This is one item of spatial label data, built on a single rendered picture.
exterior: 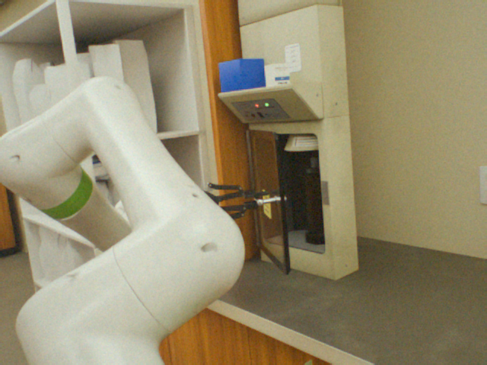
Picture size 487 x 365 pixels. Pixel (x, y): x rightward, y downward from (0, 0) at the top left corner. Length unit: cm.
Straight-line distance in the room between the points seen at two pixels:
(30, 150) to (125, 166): 24
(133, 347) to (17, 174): 43
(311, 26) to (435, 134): 56
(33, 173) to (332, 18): 89
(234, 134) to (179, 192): 99
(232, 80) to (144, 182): 83
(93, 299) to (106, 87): 43
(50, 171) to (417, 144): 118
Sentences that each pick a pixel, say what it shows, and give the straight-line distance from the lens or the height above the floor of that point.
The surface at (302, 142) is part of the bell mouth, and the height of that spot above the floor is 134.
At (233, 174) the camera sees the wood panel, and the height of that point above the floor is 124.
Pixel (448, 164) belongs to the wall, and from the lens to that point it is 164.
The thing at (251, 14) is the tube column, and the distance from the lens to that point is 154.
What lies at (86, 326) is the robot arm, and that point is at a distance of 57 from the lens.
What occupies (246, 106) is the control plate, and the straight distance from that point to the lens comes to 144.
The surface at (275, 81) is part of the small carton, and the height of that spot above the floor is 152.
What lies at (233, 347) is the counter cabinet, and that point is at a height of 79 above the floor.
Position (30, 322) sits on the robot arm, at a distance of 61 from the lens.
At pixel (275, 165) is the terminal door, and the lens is 127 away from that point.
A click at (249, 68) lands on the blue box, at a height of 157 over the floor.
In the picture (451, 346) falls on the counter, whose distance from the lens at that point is 112.
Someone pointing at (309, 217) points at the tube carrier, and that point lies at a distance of 150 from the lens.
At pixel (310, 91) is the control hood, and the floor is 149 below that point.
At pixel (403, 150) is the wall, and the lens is 171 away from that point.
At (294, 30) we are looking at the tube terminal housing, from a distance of 140.
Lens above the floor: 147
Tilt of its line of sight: 9 degrees down
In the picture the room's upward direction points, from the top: 6 degrees counter-clockwise
